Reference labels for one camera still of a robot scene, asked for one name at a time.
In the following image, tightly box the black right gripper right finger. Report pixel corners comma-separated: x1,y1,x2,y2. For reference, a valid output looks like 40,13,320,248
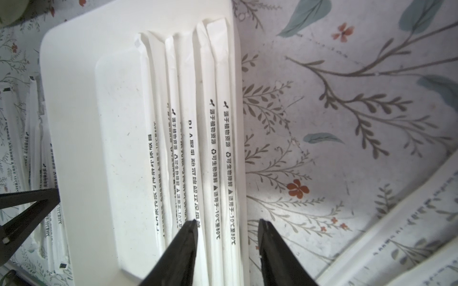
258,219,318,286

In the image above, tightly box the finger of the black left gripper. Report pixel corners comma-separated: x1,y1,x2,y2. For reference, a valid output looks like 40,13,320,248
1,188,60,265

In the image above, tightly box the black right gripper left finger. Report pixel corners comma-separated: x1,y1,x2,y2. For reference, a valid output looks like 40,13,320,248
140,220,198,286

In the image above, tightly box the straw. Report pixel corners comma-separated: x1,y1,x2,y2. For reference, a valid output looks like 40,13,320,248
388,237,458,286
196,22,224,286
24,76,70,275
206,19,244,286

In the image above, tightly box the straw PLA label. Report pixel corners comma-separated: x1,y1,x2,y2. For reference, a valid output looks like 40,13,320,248
175,31,205,231

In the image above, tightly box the white plastic storage tray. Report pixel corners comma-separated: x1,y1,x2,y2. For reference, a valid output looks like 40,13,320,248
40,1,250,286

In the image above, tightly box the wrapped straw diagonal right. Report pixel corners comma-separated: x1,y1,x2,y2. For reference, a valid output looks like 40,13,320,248
317,154,458,286

